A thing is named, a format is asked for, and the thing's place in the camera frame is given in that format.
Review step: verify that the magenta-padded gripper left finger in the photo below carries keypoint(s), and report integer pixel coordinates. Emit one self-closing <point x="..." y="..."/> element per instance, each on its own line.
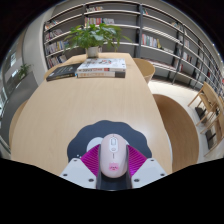
<point x="78" y="171"/>

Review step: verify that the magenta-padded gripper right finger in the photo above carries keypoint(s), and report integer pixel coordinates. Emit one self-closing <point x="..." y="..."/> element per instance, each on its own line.
<point x="148" y="171"/>

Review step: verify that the pale pink computer mouse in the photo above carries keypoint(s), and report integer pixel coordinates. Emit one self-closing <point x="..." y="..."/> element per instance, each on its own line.
<point x="114" y="156"/>

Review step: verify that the dark cloud-shaped mouse pad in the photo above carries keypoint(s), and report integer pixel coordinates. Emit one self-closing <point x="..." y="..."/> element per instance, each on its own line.
<point x="100" y="130"/>

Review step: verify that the group of slatted wooden chairs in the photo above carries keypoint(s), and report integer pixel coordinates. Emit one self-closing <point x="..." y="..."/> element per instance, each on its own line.
<point x="210" y="106"/>

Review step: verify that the black hardcover book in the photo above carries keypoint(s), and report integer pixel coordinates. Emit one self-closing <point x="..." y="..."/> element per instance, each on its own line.
<point x="63" y="72"/>

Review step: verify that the white illustrated cover book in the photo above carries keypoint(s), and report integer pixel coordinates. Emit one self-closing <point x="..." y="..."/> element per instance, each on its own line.
<point x="101" y="64"/>

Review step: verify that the small green potted plant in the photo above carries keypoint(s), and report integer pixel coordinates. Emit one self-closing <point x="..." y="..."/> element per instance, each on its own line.
<point x="24" y="70"/>

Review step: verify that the grey bookshelf unit with books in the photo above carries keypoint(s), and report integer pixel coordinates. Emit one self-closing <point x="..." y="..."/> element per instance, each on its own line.
<point x="156" y="36"/>

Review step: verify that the green potted plant white pot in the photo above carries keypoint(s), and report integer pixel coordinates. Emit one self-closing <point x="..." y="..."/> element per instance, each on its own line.
<point x="95" y="36"/>

